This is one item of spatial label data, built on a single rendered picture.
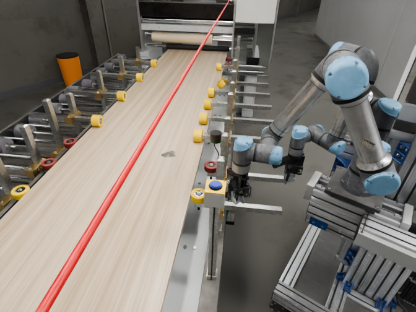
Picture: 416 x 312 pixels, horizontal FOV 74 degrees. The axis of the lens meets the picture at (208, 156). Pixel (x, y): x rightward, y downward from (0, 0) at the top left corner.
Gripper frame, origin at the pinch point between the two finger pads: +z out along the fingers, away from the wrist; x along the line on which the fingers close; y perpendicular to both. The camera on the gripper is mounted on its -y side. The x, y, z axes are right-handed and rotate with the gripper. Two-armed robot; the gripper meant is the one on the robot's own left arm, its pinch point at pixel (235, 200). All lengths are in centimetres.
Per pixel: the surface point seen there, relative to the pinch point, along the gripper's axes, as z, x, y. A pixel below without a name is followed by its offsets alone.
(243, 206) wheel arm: 6.8, 5.4, -2.3
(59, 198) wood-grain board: 2, -82, -24
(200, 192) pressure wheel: 1.9, -14.6, -11.5
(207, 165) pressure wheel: 1.8, -5.4, -32.8
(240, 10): -48, 92, -262
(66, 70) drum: 59, -153, -423
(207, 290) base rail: 22.5, -20.1, 27.0
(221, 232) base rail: 21.7, -5.8, -1.1
